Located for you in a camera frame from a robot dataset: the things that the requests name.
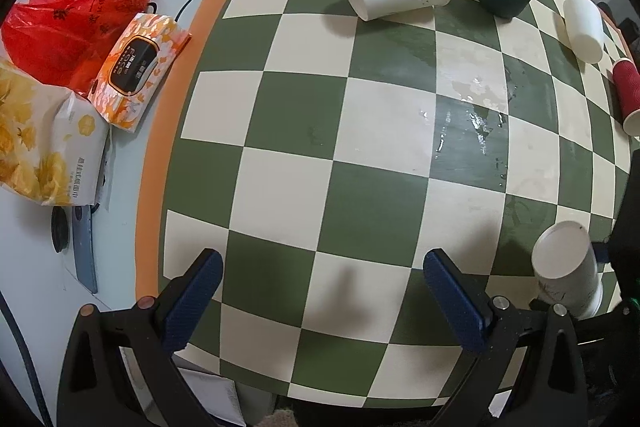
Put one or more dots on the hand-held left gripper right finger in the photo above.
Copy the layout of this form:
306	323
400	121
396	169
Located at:
455	307

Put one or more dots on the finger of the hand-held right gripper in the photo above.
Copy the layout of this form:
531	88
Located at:
602	252

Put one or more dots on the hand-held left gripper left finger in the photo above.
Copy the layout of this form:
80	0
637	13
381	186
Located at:
192	302

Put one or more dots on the plain white paper cup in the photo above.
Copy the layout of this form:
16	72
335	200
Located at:
567	269

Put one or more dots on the red ribbed paper cup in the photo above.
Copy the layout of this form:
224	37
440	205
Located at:
627	92

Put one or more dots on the small white paper cup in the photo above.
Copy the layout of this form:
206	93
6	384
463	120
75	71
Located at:
585	29

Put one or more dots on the white paper sheet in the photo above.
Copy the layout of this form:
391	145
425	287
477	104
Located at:
212	389

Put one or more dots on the blue flat device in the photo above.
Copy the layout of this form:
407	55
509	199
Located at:
84	247

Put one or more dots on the black round disc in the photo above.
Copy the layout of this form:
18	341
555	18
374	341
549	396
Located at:
60	231

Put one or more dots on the green cream checkered mat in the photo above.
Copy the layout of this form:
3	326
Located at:
320	132

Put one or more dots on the yellow flower tissue pack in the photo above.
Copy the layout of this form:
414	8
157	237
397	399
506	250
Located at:
45	142

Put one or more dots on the orange wet wipes pack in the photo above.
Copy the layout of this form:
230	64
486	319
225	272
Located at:
137	72

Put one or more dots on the red plastic bag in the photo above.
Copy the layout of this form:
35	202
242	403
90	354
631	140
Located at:
70	27

